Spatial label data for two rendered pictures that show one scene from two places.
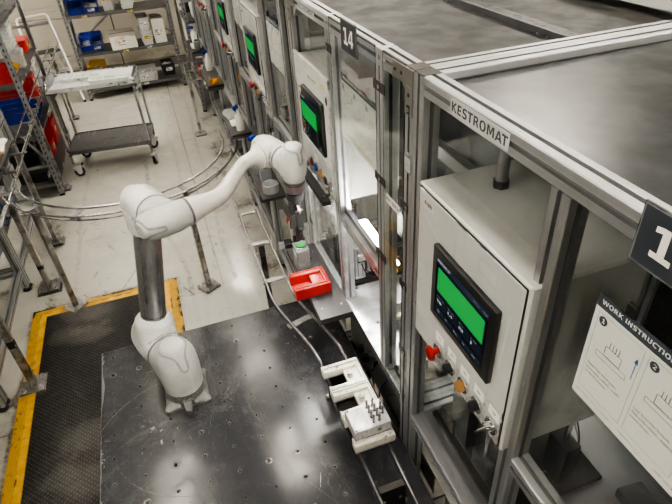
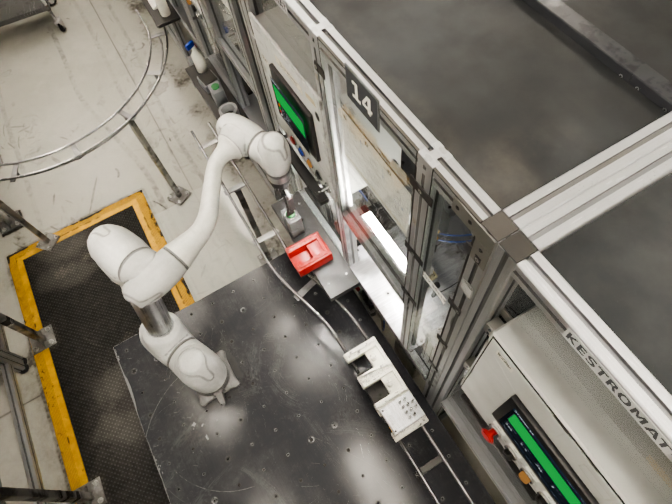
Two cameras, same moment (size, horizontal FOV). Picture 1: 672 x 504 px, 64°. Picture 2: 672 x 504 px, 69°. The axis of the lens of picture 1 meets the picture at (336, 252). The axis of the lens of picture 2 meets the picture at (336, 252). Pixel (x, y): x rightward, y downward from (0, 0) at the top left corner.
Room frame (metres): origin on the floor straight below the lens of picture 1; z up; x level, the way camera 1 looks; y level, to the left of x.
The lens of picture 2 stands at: (0.84, 0.08, 2.73)
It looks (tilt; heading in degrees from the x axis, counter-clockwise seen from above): 62 degrees down; 356
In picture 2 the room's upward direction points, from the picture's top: 11 degrees counter-clockwise
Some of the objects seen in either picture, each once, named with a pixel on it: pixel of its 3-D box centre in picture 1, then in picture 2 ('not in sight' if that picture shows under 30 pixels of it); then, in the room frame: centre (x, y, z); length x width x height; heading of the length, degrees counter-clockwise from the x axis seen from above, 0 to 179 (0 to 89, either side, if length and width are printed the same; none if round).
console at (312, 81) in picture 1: (342, 119); (327, 98); (1.97, -0.06, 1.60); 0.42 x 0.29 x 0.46; 17
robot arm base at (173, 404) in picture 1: (186, 390); (212, 380); (1.46, 0.65, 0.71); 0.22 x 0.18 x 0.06; 17
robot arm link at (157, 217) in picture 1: (161, 220); (150, 278); (1.59, 0.59, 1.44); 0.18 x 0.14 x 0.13; 129
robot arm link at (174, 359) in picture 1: (176, 362); (198, 366); (1.49, 0.66, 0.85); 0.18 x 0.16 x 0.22; 39
